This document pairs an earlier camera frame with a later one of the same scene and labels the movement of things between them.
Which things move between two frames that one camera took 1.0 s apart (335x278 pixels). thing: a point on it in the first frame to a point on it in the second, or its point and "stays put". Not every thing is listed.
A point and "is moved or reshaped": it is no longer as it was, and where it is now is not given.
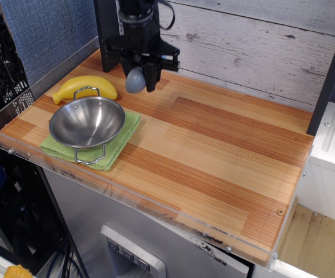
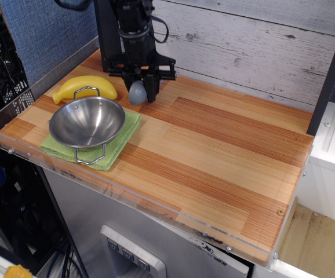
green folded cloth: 101,157 stays put
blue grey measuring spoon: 135,80 is moved or reshaped
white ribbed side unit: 326,187 stays put
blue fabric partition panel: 46,32 stays put
